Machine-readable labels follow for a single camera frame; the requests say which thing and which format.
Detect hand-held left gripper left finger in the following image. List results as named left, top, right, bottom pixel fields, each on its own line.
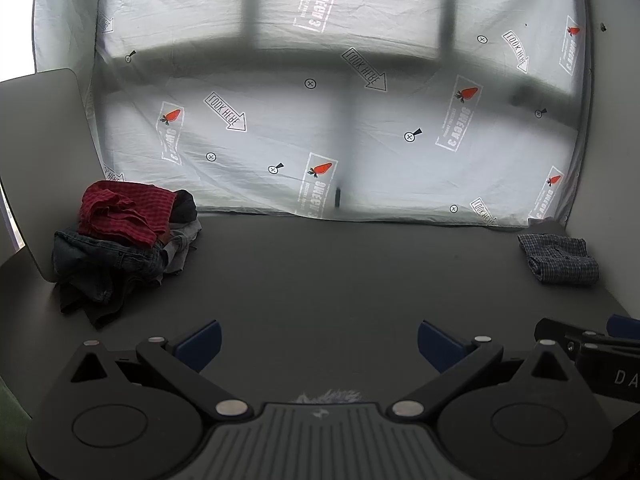
left=65, top=319, right=254, bottom=421

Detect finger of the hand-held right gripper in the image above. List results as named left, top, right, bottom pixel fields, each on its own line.
left=534, top=317, right=640, bottom=357
left=606, top=314, right=640, bottom=339

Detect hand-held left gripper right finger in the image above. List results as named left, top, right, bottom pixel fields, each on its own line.
left=387, top=319, right=584, bottom=421

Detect red checked garment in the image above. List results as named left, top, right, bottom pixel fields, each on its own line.
left=78, top=180, right=177, bottom=248

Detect blue plaid shirt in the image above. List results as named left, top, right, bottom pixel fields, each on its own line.
left=517, top=233, right=600, bottom=287

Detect grey garment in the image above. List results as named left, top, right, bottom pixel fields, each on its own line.
left=161, top=218, right=204, bottom=276

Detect blue denim jeans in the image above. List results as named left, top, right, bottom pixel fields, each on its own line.
left=52, top=229, right=169, bottom=306

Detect pile of blue jeans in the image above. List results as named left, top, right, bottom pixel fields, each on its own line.
left=58, top=189, right=199, bottom=331

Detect grey board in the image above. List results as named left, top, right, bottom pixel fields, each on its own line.
left=0, top=68, right=97, bottom=284

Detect white printed backdrop sheet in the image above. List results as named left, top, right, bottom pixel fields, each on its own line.
left=31, top=0, right=595, bottom=231

